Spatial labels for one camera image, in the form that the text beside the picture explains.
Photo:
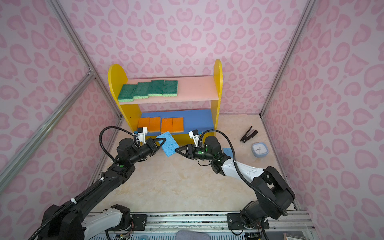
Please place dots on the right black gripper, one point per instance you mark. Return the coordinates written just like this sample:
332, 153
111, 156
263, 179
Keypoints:
181, 149

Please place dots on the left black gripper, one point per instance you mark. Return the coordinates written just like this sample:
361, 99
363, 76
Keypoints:
150, 143

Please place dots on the blue sponge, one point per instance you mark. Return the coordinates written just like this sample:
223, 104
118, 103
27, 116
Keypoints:
228, 152
170, 145

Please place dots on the orange sponge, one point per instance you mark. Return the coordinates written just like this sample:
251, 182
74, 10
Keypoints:
177, 125
144, 123
167, 125
155, 125

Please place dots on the green sponge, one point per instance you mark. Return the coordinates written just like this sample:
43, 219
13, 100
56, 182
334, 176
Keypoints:
170, 88
127, 93
156, 88
142, 90

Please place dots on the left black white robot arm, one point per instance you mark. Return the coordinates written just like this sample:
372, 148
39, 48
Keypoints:
70, 221

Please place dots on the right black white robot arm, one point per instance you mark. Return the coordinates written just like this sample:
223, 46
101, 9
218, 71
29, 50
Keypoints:
273, 194

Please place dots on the yellow shelf with coloured boards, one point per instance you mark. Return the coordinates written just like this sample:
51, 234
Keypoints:
190, 89

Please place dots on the black clip tool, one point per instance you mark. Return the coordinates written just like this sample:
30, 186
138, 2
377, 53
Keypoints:
250, 133

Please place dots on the small blue white clock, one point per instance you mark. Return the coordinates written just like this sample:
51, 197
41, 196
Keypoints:
260, 150

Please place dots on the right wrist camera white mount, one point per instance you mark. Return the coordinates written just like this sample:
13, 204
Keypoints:
195, 136

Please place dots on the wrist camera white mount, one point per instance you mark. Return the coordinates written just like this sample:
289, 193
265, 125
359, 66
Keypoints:
195, 136
140, 136

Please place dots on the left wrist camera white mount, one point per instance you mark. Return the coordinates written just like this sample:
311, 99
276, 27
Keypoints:
140, 136

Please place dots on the left aluminium frame beam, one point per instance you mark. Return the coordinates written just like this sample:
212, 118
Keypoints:
19, 160

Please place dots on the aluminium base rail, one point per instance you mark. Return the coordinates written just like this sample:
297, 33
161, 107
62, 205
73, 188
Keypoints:
211, 226

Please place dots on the right aluminium frame post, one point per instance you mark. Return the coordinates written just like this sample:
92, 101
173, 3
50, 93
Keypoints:
310, 7

